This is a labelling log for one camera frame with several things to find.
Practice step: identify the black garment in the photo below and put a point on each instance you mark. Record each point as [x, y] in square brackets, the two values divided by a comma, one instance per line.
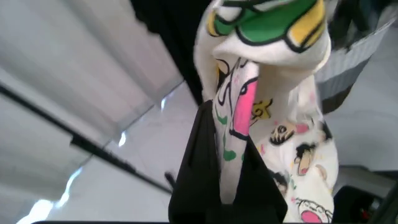
[177, 37]

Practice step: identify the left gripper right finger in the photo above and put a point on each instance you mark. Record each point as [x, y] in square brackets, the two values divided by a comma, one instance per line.
[258, 193]

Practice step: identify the black clothes rack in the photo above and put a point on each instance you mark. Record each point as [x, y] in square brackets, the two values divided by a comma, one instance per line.
[93, 149]

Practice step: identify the cream printed garment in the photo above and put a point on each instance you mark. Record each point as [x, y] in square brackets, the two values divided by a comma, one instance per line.
[280, 77]

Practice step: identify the white curtain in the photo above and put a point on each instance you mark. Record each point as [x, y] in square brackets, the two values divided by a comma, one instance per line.
[77, 62]

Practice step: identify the white laundry basket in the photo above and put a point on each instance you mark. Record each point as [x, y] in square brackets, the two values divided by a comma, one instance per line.
[342, 74]

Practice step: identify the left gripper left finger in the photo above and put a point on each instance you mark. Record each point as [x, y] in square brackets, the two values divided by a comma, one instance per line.
[196, 180]

